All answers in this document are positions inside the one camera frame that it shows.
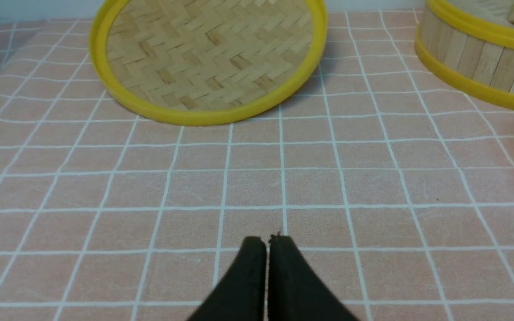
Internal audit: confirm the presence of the yellow-rimmed bamboo steamer basket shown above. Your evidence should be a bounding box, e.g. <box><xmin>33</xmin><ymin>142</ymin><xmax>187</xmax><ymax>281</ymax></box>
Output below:
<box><xmin>414</xmin><ymin>0</ymin><xmax>514</xmax><ymax>110</ymax></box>

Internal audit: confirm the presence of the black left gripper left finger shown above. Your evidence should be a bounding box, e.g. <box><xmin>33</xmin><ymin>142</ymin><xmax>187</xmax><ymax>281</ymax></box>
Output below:
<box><xmin>188</xmin><ymin>236</ymin><xmax>267</xmax><ymax>321</ymax></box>

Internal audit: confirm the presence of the yellow-rimmed bamboo steamer lid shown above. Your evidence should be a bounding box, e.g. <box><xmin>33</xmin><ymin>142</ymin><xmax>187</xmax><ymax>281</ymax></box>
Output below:
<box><xmin>88</xmin><ymin>0</ymin><xmax>328</xmax><ymax>126</ymax></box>

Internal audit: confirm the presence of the pink checkered tablecloth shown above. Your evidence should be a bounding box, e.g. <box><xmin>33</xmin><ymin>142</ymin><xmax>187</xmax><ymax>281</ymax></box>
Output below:
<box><xmin>0</xmin><ymin>9</ymin><xmax>514</xmax><ymax>321</ymax></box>

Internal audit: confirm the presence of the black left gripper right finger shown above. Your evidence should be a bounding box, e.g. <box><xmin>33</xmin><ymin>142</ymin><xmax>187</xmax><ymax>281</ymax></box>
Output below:
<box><xmin>268</xmin><ymin>235</ymin><xmax>358</xmax><ymax>321</ymax></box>

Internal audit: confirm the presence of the white steamer liner cloth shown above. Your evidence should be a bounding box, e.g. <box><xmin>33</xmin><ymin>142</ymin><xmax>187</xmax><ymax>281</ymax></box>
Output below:
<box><xmin>449</xmin><ymin>0</ymin><xmax>514</xmax><ymax>27</ymax></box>

